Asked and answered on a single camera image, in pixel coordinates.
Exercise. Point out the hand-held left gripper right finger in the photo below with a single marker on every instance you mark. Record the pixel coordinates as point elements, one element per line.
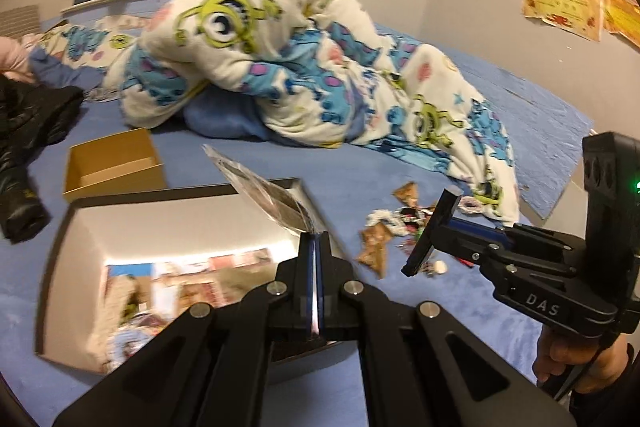
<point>321,279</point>

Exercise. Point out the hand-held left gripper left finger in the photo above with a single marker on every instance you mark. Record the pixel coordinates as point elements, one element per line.
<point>306,279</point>

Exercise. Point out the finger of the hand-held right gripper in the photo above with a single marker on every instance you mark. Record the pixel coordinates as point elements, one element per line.
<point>475,227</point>
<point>457,243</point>

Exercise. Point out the clear plastic packet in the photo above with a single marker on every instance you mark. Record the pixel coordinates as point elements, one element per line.
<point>265,192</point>

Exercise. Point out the black shoe box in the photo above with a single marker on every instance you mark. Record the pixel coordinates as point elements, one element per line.
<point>150,227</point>

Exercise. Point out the person's right forearm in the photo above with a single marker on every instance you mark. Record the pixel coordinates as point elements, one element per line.
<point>615,387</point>

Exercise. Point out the person's right hand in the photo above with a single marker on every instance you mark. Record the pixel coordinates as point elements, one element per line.
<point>555,359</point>

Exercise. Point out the pink white scrunchie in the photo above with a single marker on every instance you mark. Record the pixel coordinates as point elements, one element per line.
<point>471,205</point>

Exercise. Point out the white round lid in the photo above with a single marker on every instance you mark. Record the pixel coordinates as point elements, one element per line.
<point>440,267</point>

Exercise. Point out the brown triangular packet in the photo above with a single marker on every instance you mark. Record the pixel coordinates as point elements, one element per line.
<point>409,194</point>
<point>375,249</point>

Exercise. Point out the white blue lace scrunchie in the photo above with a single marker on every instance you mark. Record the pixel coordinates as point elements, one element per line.
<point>390,219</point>

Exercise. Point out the blue bed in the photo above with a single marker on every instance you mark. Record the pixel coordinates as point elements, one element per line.
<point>350,167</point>

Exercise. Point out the colourful packets heap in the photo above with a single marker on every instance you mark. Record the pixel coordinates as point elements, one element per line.
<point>190,287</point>

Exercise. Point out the blue pillow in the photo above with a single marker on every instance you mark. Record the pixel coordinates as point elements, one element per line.
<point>230,119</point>

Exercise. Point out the small yellow cardboard box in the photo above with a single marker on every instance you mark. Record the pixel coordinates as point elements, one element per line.
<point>115,169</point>

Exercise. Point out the printed blanket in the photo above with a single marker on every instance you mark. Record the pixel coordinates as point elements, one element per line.
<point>300,57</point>

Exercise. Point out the black puffy jacket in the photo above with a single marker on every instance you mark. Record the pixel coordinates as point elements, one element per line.
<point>30,132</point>

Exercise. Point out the blue cloth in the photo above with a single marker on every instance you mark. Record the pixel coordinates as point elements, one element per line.
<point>65,74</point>

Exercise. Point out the pink cloth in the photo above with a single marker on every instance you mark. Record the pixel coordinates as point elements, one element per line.
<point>12,59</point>

